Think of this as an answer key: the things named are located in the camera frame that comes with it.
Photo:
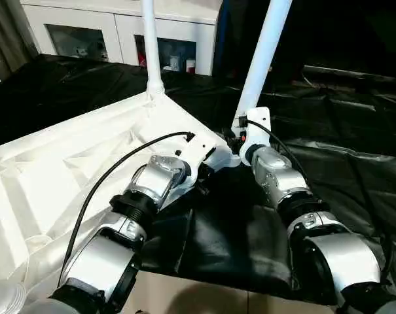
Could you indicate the white plastic table top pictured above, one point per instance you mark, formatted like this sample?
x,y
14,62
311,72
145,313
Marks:
x,y
53,163

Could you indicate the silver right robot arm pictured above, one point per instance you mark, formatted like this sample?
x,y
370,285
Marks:
x,y
282,183

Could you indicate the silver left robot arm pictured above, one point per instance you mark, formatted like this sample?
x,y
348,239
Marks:
x,y
145,189

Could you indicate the black mat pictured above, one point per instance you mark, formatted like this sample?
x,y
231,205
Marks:
x,y
332,147

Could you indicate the red bottle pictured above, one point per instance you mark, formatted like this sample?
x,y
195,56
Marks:
x,y
141,59

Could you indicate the dark metal bar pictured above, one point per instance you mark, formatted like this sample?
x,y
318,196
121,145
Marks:
x,y
354,72

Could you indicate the white sideboard cabinet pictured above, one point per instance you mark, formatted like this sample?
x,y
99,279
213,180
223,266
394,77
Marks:
x,y
86,16

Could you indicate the grey brown curtain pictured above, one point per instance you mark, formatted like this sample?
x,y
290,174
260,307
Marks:
x,y
8,39

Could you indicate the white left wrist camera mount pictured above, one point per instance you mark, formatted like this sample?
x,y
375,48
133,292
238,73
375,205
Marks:
x,y
197,150

